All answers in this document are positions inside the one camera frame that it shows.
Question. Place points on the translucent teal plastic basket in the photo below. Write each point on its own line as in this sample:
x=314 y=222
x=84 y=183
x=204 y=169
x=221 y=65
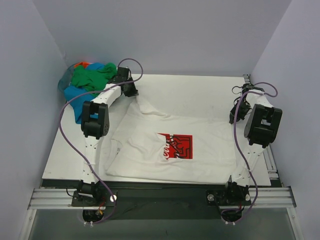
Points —
x=65 y=80

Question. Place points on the orange t-shirt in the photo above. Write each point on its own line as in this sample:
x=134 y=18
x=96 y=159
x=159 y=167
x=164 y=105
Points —
x=84 y=64

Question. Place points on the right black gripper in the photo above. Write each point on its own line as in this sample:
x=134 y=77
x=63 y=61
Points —
x=236 y=113

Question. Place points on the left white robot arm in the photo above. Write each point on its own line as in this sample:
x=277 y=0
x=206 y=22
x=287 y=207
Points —
x=95 y=125

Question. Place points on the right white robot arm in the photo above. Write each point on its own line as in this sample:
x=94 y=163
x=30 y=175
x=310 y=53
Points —
x=255 y=125

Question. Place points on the green t-shirt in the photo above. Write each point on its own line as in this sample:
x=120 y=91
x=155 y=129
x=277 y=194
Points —
x=93 y=80

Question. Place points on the aluminium table edge rail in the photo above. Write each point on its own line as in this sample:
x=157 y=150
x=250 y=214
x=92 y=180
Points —
x=268 y=154

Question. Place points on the aluminium front frame rail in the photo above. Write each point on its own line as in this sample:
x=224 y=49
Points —
x=268 y=197

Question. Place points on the white t-shirt with red print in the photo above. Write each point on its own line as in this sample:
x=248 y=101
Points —
x=152 y=145

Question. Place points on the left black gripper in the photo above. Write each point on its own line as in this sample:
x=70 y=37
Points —
x=130 y=89

